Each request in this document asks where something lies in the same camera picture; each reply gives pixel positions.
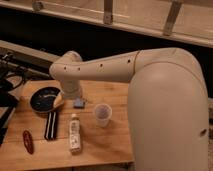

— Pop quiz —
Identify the white labelled plastic bottle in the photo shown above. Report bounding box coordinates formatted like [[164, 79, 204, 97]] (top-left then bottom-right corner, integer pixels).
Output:
[[69, 113, 81, 154]]

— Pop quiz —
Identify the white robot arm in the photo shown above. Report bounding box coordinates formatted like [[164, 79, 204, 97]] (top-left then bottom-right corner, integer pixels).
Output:
[[49, 48, 209, 171]]

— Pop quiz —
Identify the black frying pan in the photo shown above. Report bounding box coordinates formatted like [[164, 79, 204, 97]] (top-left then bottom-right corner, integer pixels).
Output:
[[30, 87, 60, 141]]

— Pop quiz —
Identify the blue sponge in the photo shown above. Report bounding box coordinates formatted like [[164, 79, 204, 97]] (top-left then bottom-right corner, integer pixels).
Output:
[[73, 98, 86, 109]]

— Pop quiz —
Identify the clear plastic cup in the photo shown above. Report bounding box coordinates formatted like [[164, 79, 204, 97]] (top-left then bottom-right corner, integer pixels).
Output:
[[93, 103, 112, 127]]

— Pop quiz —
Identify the black equipment with cables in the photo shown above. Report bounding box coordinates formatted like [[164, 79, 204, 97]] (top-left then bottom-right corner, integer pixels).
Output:
[[0, 52, 25, 146]]

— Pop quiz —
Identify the metal window frame rail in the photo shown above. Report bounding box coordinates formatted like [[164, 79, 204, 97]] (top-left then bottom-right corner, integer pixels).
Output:
[[0, 0, 213, 48]]

